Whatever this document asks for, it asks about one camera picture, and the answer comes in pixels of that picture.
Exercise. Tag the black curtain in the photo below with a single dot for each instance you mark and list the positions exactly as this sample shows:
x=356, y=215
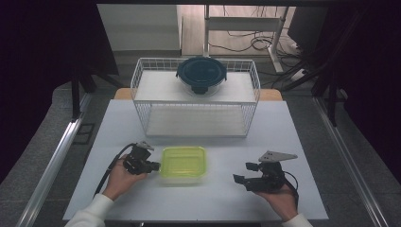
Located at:
x=375, y=78
x=38, y=63

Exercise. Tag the white metal desk frame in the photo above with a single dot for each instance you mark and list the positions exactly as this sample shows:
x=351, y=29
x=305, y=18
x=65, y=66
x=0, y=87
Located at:
x=242, y=23

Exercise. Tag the white cabinet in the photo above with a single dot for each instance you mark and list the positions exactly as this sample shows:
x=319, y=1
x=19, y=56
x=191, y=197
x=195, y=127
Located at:
x=138, y=28

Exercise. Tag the black tripod stand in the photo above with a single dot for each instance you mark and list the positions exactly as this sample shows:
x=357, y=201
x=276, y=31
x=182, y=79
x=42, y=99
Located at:
x=75, y=94
x=331, y=91

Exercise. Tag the person's right hand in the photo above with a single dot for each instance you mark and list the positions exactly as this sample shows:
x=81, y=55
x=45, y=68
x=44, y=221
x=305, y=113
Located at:
x=282, y=201

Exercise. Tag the aluminium rail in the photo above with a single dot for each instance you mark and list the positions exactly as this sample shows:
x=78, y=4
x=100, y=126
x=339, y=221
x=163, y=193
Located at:
x=53, y=160
x=346, y=157

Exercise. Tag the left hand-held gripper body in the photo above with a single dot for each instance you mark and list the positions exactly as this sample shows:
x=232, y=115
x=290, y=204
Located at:
x=137, y=160

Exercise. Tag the person's left hand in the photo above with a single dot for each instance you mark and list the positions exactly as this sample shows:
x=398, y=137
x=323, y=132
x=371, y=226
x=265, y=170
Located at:
x=121, y=181

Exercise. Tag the green plastic container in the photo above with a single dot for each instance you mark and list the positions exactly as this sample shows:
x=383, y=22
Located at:
x=183, y=164

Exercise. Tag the black bracket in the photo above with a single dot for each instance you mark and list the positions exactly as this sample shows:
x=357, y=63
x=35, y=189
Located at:
x=85, y=134

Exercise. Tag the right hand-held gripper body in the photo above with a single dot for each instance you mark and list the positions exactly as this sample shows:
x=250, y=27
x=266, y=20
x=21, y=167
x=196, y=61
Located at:
x=271, y=178

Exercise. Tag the round container with blue lid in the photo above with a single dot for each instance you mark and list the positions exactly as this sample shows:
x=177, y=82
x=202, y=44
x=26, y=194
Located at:
x=201, y=74

